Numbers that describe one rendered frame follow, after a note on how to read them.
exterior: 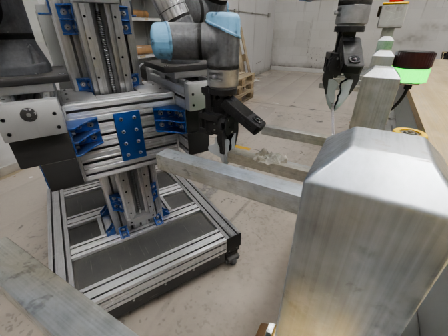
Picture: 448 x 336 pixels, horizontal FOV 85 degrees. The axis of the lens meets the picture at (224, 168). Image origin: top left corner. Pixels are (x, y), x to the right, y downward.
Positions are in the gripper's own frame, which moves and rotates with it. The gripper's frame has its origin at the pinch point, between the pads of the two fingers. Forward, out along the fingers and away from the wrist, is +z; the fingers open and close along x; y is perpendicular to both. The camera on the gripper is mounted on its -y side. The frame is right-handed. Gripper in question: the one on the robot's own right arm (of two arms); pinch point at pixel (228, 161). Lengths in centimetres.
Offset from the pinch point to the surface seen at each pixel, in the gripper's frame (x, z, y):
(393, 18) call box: -52, -36, -30
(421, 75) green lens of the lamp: -1.5, -26.1, -35.9
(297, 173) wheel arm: 1.5, -2.9, -19.5
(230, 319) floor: -3, 82, -2
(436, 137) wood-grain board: -26, -8, -47
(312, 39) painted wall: -768, -5, 147
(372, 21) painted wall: -773, -50, 6
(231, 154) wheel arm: 1.5, -3.3, -1.8
